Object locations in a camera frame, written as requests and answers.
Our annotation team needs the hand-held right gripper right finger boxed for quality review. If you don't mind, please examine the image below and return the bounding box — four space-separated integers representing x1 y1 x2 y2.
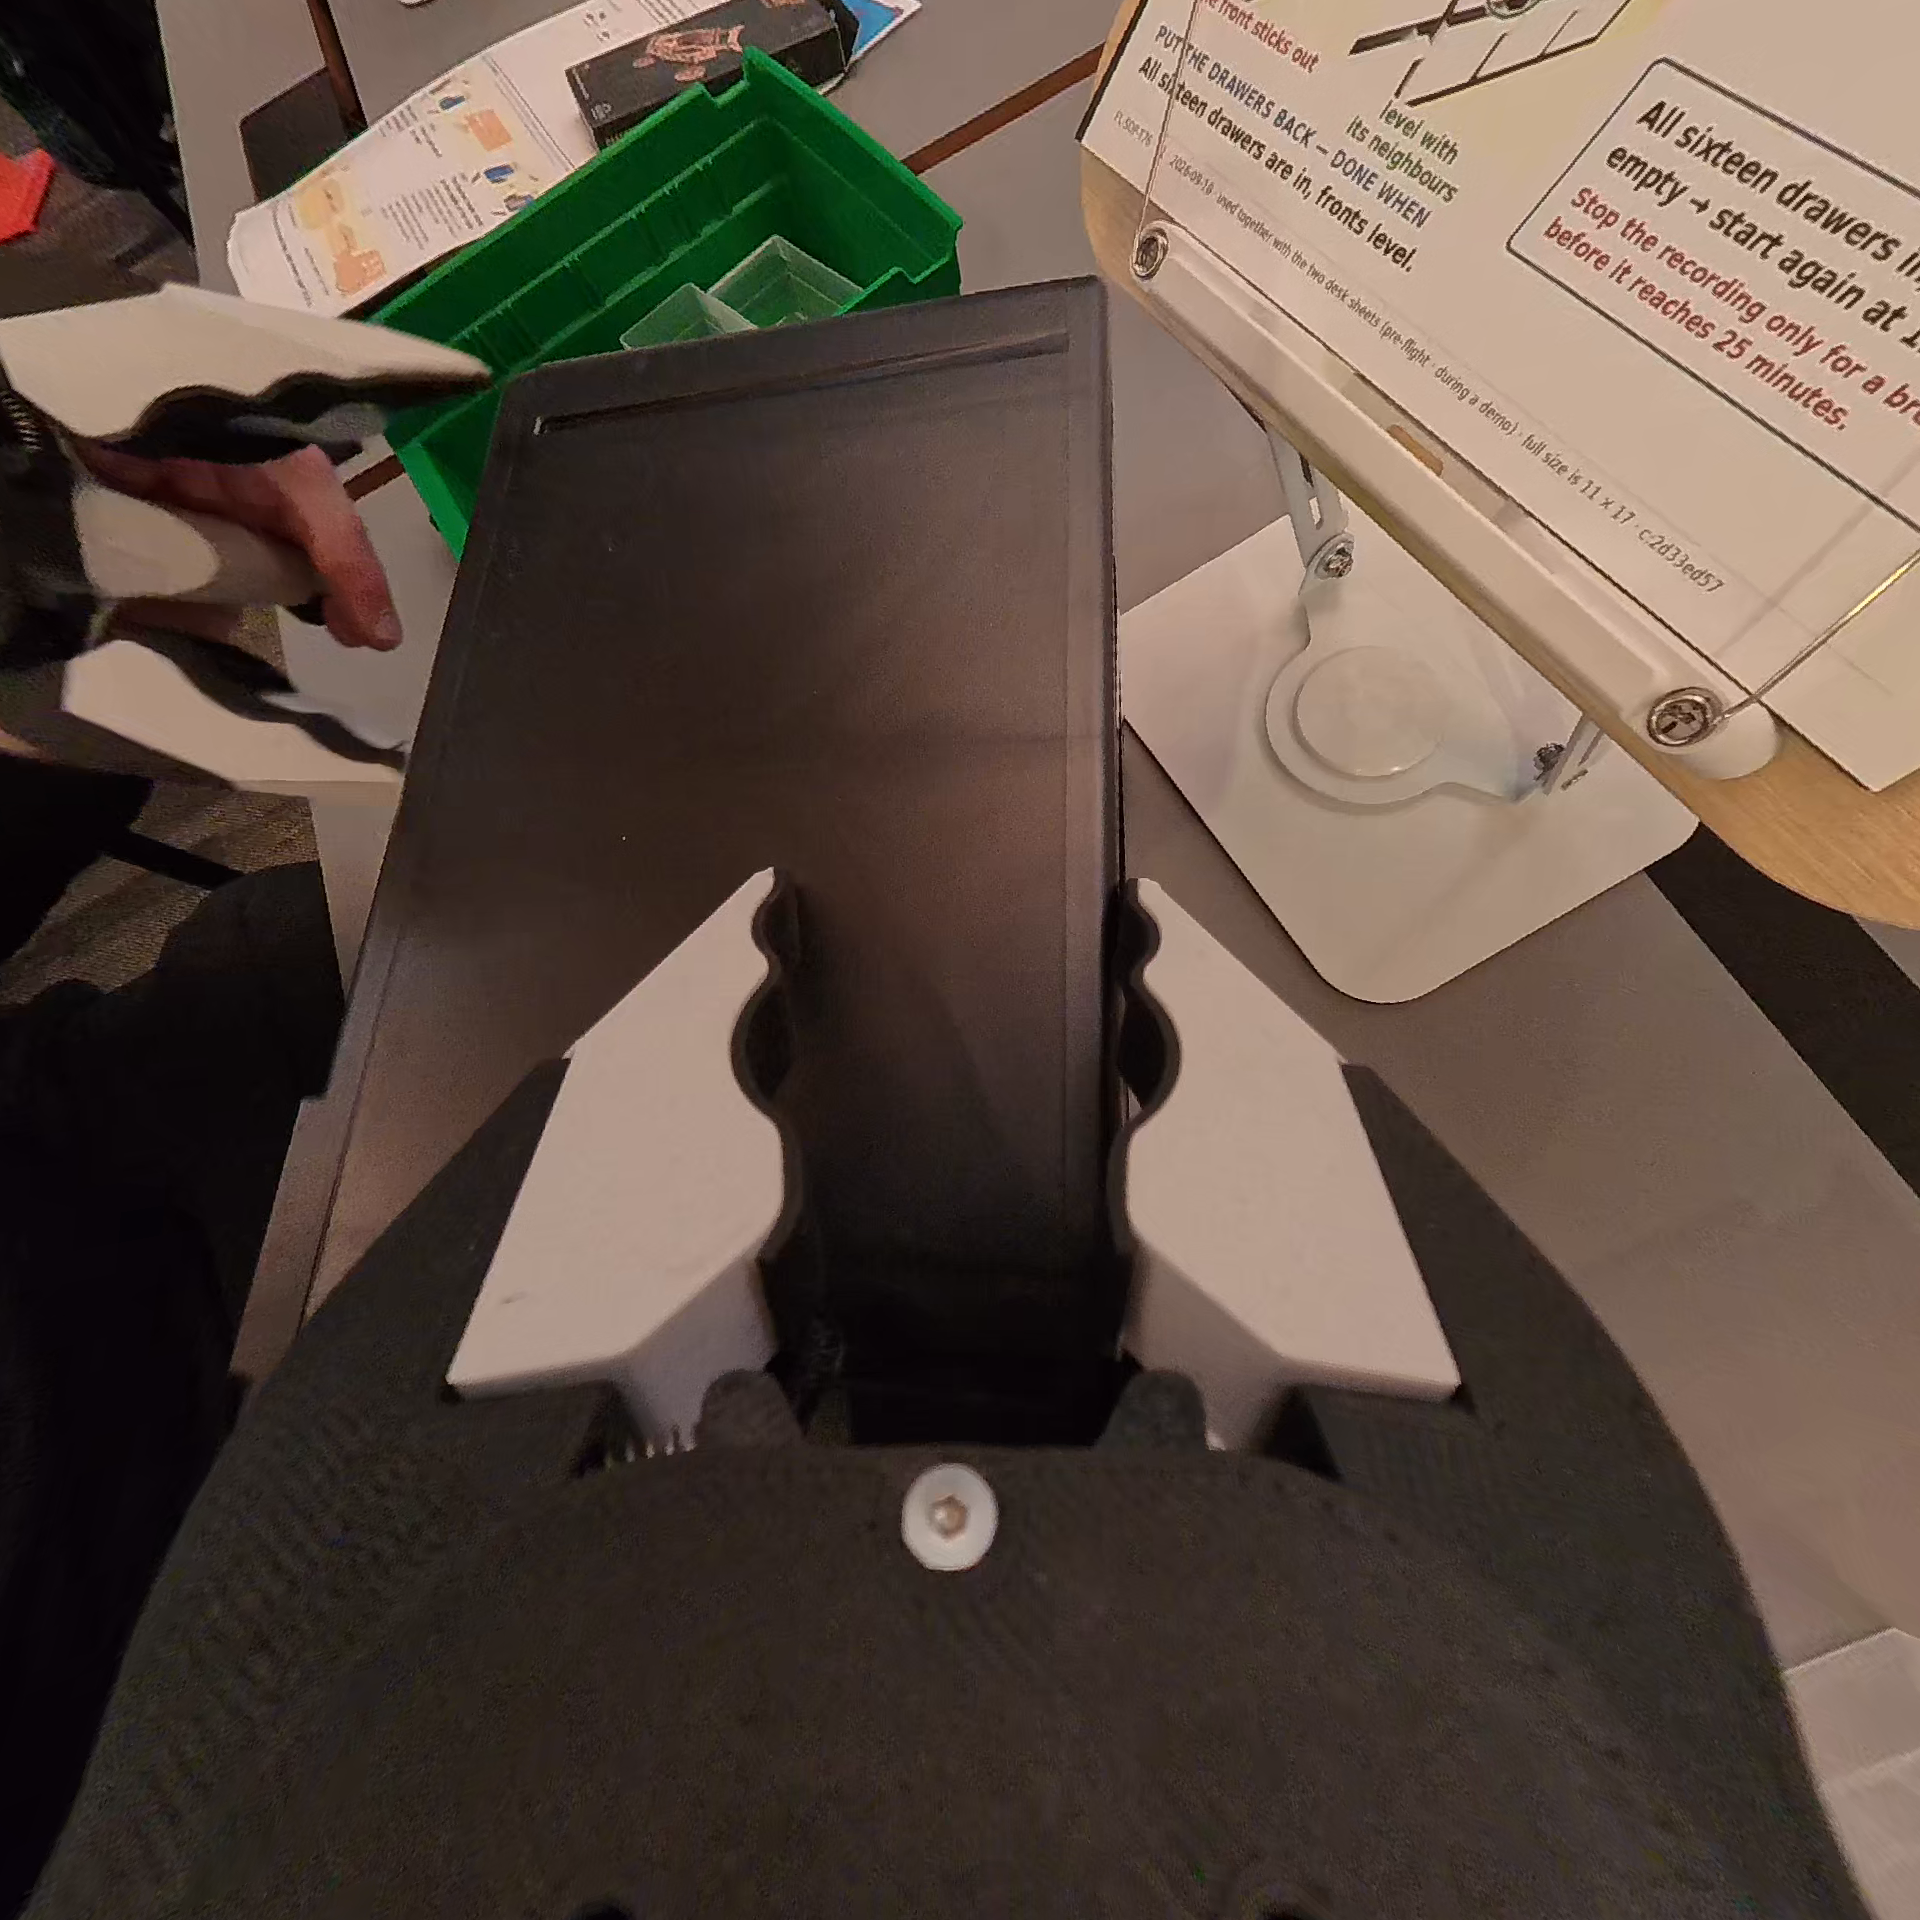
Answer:
1111 879 1466 1453

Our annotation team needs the black drawer cabinet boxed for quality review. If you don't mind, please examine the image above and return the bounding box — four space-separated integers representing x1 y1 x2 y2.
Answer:
300 275 1129 1450

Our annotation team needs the green plastic bin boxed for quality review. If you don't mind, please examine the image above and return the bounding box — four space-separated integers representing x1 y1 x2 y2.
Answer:
363 45 964 559

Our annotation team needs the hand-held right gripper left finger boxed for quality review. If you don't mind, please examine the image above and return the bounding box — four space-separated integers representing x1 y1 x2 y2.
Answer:
446 867 836 1450

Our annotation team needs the person's left hand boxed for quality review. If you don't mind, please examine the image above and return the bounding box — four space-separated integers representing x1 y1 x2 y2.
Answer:
90 443 408 654

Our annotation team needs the black printed box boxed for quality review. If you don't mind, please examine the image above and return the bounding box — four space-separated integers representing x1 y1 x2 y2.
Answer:
568 0 841 154

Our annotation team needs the small clear plastic drawer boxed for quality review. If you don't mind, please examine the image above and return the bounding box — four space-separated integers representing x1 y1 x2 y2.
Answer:
619 285 756 356
704 238 868 336

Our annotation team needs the printed instruction sheet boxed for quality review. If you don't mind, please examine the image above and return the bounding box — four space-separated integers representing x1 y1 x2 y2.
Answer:
1079 0 1920 792

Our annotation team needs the wire page holder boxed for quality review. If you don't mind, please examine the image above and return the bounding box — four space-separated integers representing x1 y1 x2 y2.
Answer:
1649 546 1920 748
1128 0 1195 284

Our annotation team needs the instruction sheet on wooden stand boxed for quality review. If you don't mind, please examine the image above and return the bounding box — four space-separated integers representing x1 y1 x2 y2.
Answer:
1078 0 1920 932

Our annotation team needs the white stand ledge bar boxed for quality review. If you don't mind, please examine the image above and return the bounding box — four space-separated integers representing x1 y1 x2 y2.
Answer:
1131 221 1786 781

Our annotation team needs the white stand base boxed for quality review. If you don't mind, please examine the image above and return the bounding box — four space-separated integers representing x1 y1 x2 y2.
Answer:
1119 428 1697 1004

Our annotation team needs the loose printed paper sheet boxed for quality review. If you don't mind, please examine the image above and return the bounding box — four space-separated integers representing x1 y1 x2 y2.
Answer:
224 0 722 318

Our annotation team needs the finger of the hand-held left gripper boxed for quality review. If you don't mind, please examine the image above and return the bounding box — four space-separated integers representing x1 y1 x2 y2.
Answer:
60 638 409 792
0 280 494 464

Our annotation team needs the large clear plastic bin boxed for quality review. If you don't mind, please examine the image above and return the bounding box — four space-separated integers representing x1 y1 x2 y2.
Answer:
1777 1628 1920 1920

